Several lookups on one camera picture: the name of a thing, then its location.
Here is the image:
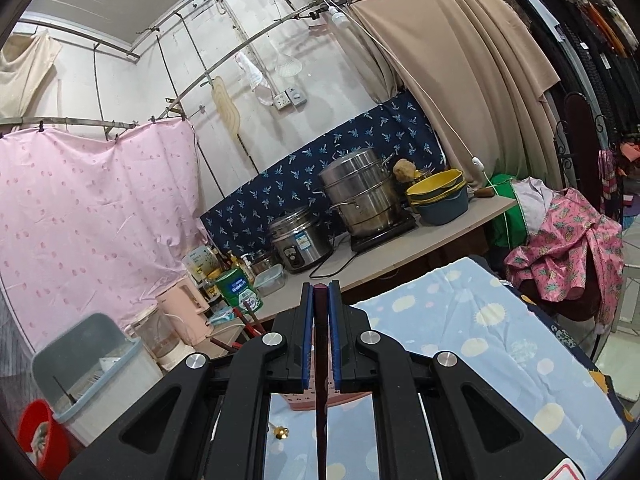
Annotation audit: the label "wooden counter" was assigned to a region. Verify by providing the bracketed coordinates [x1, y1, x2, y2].
[197, 195, 519, 358]

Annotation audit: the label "steel rice cooker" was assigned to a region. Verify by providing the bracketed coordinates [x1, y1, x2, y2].
[268, 207, 336, 275]

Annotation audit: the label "navy floral cloth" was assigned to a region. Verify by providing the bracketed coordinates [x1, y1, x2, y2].
[199, 88, 447, 257]

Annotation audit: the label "pink spotted curtain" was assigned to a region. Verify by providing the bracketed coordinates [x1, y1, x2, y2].
[0, 119, 212, 353]

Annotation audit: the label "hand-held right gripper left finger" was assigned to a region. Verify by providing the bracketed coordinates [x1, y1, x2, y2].
[60, 282, 317, 480]

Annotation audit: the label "red bucket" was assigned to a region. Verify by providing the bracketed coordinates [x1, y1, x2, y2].
[17, 399, 71, 467]

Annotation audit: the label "pink pineapple print cloth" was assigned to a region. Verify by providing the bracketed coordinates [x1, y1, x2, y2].
[503, 186, 625, 327]

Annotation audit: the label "black induction cooker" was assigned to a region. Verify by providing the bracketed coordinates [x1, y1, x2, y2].
[349, 214, 419, 254]

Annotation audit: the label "blue planet print tablecloth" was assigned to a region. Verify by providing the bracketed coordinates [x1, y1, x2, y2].
[265, 255, 634, 480]

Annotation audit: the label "dark red chopstick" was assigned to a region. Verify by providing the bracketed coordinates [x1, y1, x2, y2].
[313, 284, 330, 480]

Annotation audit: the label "green cloth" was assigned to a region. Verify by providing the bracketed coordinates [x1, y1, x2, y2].
[486, 173, 532, 249]

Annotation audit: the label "black metal stand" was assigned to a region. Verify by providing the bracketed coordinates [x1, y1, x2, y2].
[561, 91, 609, 196]

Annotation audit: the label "brown loofah sponge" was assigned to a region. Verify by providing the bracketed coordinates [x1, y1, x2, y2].
[393, 158, 419, 184]

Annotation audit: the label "wooden paddle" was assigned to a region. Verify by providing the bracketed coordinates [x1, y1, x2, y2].
[210, 75, 240, 139]

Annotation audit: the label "stainless steel steamer pot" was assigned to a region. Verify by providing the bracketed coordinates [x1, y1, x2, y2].
[314, 148, 404, 239]

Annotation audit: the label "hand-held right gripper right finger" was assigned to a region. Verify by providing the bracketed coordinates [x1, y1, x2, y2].
[326, 281, 577, 480]

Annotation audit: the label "white blender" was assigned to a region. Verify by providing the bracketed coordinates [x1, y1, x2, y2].
[126, 307, 196, 372]

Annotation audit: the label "clear plastic food container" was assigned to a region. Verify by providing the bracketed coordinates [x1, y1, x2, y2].
[253, 263, 286, 297]

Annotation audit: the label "white wall socket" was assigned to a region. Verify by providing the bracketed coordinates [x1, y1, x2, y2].
[273, 87, 307, 110]

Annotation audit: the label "green tin can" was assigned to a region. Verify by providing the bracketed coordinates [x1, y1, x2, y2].
[215, 268, 265, 314]

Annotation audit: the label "white round strainer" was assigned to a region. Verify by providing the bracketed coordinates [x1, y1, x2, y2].
[274, 35, 304, 79]

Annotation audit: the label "hanging dark clothes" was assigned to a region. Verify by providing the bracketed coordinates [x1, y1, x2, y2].
[475, 0, 640, 133]

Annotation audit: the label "pink perforated utensil basket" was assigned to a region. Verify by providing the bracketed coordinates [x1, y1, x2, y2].
[284, 389, 375, 412]

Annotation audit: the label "stacked yellow and blue basins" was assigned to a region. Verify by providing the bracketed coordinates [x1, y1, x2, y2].
[405, 168, 470, 226]

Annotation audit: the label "pink electric kettle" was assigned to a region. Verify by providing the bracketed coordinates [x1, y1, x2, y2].
[155, 279, 214, 347]

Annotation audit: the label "hanging beige cloth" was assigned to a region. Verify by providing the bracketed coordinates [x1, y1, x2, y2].
[0, 29, 64, 122]

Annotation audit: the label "hanging white rag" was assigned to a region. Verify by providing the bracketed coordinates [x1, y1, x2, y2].
[234, 52, 274, 107]

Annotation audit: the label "white bin with grey lid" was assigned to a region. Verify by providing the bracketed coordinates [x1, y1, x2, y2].
[32, 312, 166, 447]

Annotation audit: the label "white labelled jar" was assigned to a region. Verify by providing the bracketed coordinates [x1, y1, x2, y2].
[182, 245, 219, 287]

